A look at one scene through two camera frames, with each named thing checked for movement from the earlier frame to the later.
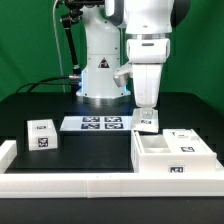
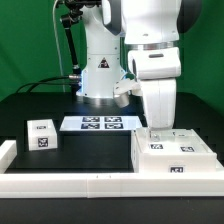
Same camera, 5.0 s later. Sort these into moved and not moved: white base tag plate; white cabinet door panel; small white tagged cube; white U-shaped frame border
Moved: white cabinet door panel
Not moved: white U-shaped frame border; small white tagged cube; white base tag plate
